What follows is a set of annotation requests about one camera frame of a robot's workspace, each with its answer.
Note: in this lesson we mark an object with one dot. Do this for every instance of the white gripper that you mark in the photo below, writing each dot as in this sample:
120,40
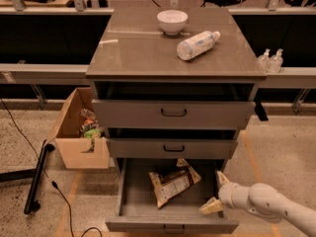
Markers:
227,194

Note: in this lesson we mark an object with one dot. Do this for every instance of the brown chip bag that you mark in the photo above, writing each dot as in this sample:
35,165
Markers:
171,183

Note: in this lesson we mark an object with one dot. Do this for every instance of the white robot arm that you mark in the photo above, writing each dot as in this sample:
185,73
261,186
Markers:
263,201

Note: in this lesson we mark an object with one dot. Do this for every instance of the middle grey drawer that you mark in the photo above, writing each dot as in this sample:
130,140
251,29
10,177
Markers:
172,148

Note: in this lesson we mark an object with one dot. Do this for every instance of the grey drawer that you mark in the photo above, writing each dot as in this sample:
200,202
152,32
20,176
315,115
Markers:
169,114
137,209
172,148

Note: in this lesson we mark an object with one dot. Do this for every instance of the bottom grey drawer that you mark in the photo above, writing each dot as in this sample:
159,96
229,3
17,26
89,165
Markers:
137,209

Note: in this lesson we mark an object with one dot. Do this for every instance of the grey drawer cabinet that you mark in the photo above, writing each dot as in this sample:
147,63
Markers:
135,60

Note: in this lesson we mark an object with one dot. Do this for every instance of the top grey drawer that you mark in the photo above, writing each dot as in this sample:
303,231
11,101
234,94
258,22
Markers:
169,114

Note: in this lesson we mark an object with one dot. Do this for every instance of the left sanitizer pump bottle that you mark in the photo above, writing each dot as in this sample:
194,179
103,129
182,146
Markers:
264,59

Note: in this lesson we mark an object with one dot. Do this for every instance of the sanitizer pump bottle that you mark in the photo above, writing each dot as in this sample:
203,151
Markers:
264,59
275,62

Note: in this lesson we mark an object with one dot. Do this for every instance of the right sanitizer pump bottle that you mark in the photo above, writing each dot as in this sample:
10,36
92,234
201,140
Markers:
275,62

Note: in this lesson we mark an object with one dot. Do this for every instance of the snack items in box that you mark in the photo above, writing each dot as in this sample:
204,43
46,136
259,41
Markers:
89,128

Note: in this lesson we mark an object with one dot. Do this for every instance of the clear plastic bottle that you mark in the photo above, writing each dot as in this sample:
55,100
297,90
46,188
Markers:
196,45

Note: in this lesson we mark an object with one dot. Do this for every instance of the cardboard box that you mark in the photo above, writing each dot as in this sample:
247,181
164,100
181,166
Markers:
76,151

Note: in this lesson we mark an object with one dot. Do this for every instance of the white ceramic bowl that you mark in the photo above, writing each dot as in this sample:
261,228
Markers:
171,22

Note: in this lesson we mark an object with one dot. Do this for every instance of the black stand leg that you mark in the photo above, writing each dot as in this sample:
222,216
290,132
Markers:
31,203

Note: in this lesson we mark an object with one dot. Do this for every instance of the grey metal ledge rail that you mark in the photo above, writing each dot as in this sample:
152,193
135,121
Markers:
58,74

